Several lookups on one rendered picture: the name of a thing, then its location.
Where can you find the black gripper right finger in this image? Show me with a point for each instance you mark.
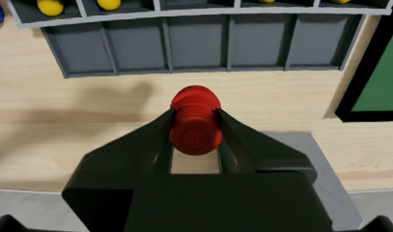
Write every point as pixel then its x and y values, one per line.
pixel 256 152

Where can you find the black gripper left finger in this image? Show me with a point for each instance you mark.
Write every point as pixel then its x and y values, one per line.
pixel 136 150

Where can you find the red plug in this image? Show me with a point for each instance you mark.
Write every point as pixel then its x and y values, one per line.
pixel 195 130

